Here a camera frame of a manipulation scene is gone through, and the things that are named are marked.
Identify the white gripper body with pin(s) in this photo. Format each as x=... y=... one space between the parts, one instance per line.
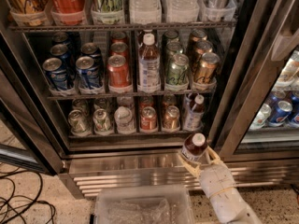
x=217 y=177

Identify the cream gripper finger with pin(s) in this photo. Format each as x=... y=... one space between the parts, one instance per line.
x=193 y=167
x=212 y=157

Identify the brown drink bottle white cap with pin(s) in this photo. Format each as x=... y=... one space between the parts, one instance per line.
x=194 y=147

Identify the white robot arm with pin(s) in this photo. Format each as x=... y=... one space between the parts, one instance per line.
x=229 y=206

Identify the orange can bottom shelf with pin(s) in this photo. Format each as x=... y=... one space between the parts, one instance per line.
x=171 y=117

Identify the glass fridge door right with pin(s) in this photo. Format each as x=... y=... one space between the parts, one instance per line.
x=237 y=141

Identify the red can bottom shelf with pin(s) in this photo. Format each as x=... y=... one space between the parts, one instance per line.
x=148 y=118

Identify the blue pepsi can right fridge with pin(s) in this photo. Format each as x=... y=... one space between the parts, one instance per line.
x=281 y=111

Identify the clear water bottle bottom shelf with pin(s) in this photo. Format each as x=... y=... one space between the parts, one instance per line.
x=124 y=120

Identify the brown tea bottle middle shelf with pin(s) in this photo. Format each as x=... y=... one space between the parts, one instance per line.
x=149 y=64

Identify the green can shelf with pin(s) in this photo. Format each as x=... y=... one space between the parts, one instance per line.
x=78 y=122
x=101 y=120

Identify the stainless steel fridge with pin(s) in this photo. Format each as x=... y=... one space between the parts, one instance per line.
x=103 y=93

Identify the green can bottom shelf left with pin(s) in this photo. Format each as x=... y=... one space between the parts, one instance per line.
x=78 y=122

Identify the open fridge door left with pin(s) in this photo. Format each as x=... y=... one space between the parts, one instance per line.
x=37 y=153

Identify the clear plastic bin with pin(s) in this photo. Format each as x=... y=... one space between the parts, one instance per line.
x=168 y=204

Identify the front gold lacroix can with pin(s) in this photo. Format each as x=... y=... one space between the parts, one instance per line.
x=206 y=68

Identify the front green lacroix can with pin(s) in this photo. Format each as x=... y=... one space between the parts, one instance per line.
x=177 y=69

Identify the green lacroix can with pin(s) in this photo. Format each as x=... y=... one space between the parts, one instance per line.
x=107 y=11
x=177 y=69

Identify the front red soda can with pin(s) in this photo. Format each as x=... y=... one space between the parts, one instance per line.
x=118 y=70

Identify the front blue pepsi can right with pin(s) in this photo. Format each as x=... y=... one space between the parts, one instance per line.
x=88 y=72

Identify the blue pepsi can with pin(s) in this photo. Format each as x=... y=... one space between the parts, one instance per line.
x=57 y=74
x=88 y=72

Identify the front blue pepsi can left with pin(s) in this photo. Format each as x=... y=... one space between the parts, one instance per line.
x=57 y=74

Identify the green lacroix can top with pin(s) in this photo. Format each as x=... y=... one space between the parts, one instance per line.
x=107 y=11

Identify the red coca cola can top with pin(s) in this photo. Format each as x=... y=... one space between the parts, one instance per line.
x=68 y=0

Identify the orange lacroix can top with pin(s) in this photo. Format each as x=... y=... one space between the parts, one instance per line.
x=29 y=12

